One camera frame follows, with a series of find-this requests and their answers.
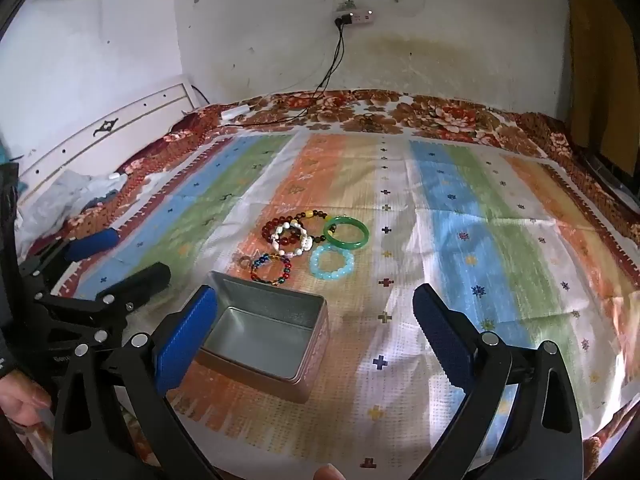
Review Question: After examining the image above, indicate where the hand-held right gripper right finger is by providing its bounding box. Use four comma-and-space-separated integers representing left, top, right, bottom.
405, 283, 586, 480

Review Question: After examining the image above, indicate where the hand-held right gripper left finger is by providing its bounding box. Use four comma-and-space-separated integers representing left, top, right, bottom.
52, 285, 221, 480

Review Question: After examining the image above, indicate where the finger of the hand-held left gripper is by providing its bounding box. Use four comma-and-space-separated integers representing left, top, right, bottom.
35, 262, 172, 343
20, 228, 120, 281

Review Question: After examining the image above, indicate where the silver metal tin box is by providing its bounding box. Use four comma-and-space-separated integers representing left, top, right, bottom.
192, 270, 330, 405

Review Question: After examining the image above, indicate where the light blue bead bracelet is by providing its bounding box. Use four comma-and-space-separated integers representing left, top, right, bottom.
309, 246, 356, 281

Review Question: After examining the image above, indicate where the green jade bangle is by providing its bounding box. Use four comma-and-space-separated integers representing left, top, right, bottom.
323, 216, 371, 251

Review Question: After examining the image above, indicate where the white pearl bracelet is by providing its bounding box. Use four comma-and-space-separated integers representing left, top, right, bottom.
272, 221, 313, 256

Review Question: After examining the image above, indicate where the person's left hand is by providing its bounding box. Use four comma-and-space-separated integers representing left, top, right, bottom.
0, 370, 53, 428

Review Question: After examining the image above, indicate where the clear plastic bag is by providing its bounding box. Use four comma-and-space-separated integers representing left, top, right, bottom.
20, 170, 121, 241

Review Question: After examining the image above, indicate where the white headboard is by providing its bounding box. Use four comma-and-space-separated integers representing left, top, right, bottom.
15, 74, 201, 221

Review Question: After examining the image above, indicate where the striped patterned cloth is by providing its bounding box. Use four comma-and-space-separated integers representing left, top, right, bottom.
50, 127, 640, 480

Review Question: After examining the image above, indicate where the floral blanket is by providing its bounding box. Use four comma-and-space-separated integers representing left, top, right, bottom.
20, 89, 640, 480

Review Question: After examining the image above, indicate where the dark furniture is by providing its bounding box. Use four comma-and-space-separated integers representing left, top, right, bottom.
590, 147, 640, 196

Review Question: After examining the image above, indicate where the yellow hanging cloth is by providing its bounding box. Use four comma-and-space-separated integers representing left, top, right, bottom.
570, 0, 637, 176

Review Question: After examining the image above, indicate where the white power strip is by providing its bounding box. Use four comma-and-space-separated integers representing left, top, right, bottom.
334, 9, 376, 26

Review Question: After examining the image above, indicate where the multicolour bead bracelet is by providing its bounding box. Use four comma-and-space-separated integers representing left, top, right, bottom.
250, 253, 293, 288

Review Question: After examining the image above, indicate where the dark red bead bracelet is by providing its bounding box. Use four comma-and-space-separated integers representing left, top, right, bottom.
261, 217, 301, 257

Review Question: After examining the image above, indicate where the brown and yellow bead bracelet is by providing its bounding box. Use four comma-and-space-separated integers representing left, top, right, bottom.
290, 208, 333, 246

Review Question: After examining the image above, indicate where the black cable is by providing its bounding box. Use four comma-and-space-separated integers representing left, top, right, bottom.
240, 22, 346, 126
280, 22, 347, 123

